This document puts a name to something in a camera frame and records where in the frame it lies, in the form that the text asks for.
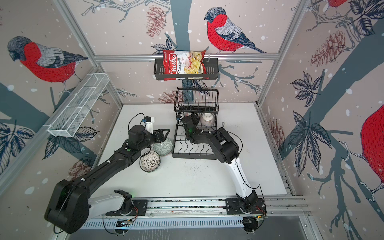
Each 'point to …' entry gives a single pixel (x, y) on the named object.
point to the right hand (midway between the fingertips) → (193, 118)
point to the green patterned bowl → (164, 148)
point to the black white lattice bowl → (150, 162)
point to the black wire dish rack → (204, 102)
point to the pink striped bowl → (207, 119)
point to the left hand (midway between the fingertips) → (165, 130)
